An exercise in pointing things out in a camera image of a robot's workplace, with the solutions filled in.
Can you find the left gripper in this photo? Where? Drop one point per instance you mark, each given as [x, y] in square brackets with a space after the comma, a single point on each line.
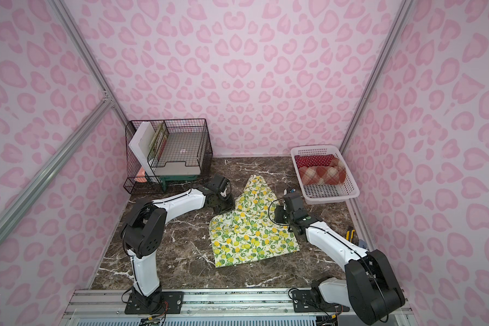
[224, 202]

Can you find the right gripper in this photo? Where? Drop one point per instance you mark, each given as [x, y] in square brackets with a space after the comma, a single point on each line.
[282, 216]

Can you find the green lemon print skirt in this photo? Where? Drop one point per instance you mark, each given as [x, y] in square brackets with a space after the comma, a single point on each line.
[247, 234]

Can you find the white plastic basket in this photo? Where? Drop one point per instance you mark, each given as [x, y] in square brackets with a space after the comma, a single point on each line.
[317, 195]

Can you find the red polka dot skirt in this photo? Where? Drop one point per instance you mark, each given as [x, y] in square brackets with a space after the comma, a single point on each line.
[314, 160]

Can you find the red plaid skirt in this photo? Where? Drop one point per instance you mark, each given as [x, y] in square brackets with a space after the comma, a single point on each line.
[332, 174]

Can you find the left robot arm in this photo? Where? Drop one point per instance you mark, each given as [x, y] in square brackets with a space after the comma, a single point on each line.
[144, 227]

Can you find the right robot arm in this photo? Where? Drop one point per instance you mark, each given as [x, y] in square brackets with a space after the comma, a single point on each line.
[370, 288]

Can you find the green stand under tray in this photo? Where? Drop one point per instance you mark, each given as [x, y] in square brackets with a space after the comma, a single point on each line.
[164, 182]

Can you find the white tray in basket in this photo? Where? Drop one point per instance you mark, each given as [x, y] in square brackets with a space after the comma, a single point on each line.
[183, 155]

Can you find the yellow black utility knife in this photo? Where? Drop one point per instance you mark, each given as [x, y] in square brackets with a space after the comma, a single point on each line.
[350, 234]

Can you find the green book in basket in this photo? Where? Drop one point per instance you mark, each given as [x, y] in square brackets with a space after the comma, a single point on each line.
[158, 142]

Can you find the white foam board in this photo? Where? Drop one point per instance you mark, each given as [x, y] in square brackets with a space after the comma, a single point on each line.
[140, 145]

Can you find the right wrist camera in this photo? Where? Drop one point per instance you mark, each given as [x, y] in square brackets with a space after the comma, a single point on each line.
[289, 191]

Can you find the black wire basket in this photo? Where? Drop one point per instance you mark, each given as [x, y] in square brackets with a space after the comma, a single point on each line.
[134, 183]

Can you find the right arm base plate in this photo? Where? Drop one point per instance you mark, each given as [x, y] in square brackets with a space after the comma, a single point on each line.
[307, 301]

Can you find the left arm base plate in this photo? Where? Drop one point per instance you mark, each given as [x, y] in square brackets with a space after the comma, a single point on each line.
[157, 303]

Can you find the aluminium front rail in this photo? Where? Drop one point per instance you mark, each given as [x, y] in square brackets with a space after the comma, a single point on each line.
[245, 306]

